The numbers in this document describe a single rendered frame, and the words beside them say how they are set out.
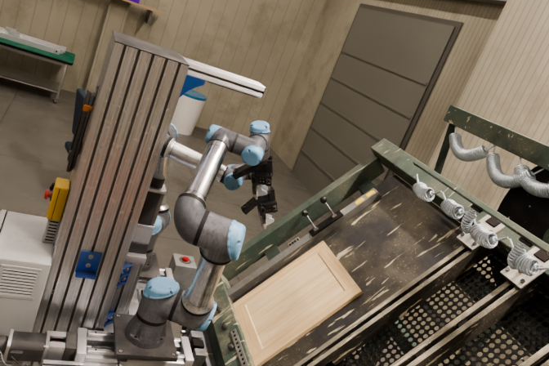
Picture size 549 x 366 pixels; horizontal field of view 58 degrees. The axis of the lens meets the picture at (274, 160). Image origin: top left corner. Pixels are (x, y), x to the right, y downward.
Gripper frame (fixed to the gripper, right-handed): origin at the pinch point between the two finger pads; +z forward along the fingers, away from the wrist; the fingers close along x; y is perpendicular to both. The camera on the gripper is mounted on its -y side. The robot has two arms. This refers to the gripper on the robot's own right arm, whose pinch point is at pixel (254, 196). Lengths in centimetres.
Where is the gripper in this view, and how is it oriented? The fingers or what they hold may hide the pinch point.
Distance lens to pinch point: 207.4
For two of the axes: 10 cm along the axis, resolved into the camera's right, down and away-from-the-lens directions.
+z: -0.2, 8.2, 5.7
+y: 10.0, 0.6, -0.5
